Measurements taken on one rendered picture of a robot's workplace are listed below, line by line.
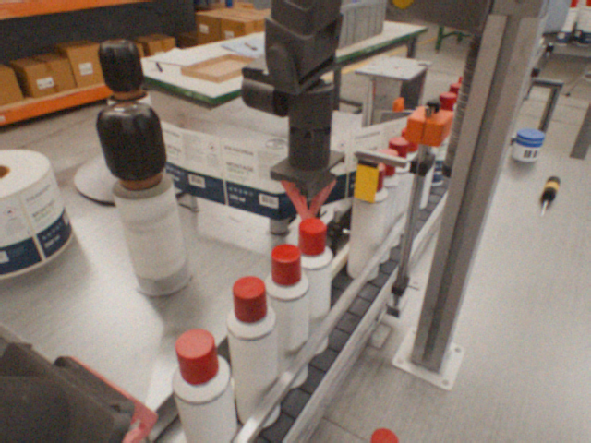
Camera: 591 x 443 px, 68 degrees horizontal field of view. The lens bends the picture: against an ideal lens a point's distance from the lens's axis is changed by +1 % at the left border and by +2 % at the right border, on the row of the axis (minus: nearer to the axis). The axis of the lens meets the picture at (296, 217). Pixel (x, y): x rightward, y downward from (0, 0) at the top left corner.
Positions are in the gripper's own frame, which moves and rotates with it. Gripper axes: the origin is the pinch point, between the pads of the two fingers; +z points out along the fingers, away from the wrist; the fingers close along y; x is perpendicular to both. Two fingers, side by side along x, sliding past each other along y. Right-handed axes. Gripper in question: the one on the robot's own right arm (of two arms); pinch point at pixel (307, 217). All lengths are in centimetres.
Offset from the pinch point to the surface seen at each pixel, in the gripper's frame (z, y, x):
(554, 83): 21, -183, 20
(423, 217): 13.3, -30.5, 9.8
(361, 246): 6.2, -5.5, 6.9
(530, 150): 14, -80, 23
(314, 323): 7.1, 11.6, 8.3
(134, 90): -6, -13, -51
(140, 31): 62, -303, -397
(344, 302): 5.6, 7.5, 10.5
